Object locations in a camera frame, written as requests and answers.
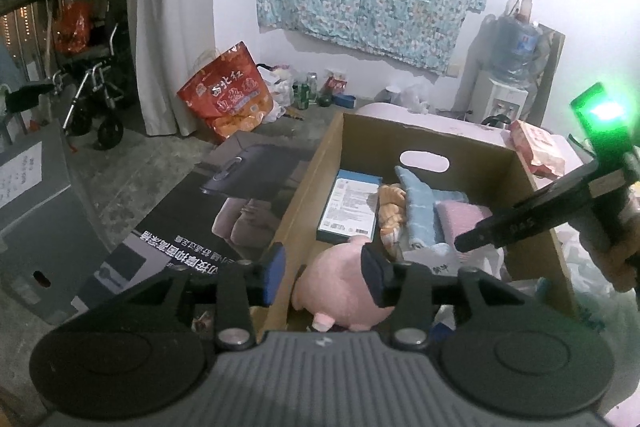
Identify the small white plastic bag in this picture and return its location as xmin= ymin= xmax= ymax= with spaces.
xmin=257 ymin=64 xmax=296 ymax=122

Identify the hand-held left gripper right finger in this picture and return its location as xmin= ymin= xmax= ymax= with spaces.
xmin=360 ymin=243 xmax=546 ymax=351

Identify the person's right hand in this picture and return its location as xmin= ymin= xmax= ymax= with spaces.
xmin=597 ymin=207 xmax=640 ymax=293

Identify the white tissue packet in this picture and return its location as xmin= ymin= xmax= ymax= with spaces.
xmin=400 ymin=244 xmax=506 ymax=283

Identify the white water dispenser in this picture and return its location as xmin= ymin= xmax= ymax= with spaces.
xmin=472 ymin=69 xmax=530 ymax=125

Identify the large printed dark carton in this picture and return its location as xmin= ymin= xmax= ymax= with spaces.
xmin=70 ymin=132 xmax=321 ymax=333

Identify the pink wet wipes pack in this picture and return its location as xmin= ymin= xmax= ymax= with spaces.
xmin=509 ymin=119 xmax=567 ymax=178

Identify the red printed snack bag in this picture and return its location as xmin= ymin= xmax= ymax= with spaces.
xmin=176 ymin=41 xmax=283 ymax=144

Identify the pink plush toy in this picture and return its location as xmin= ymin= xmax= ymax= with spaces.
xmin=292 ymin=234 xmax=396 ymax=333

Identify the pink sponge cloth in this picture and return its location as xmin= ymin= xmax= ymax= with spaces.
xmin=435 ymin=199 xmax=498 ymax=253

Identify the folding stroller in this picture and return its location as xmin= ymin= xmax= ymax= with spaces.
xmin=50 ymin=0 xmax=136 ymax=150

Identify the orange striped plush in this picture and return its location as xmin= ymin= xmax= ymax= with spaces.
xmin=376 ymin=183 xmax=408 ymax=253

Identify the orange plastic bag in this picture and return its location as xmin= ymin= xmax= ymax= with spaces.
xmin=52 ymin=2 xmax=96 ymax=55

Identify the brown cardboard box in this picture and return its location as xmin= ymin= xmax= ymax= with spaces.
xmin=262 ymin=112 xmax=576 ymax=333

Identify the clear crumpled plastic bag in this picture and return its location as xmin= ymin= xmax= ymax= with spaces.
xmin=400 ymin=82 xmax=431 ymax=112

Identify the light blue towel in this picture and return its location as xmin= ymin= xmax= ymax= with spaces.
xmin=394 ymin=164 xmax=471 ymax=258

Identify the blue water bottle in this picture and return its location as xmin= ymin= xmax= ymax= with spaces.
xmin=490 ymin=12 xmax=543 ymax=90

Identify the white curtain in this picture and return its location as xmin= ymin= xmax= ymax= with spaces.
xmin=125 ymin=0 xmax=216 ymax=138

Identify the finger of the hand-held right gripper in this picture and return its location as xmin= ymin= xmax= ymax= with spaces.
xmin=454 ymin=162 xmax=601 ymax=254

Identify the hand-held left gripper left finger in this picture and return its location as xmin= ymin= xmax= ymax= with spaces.
xmin=95 ymin=243 xmax=288 ymax=351

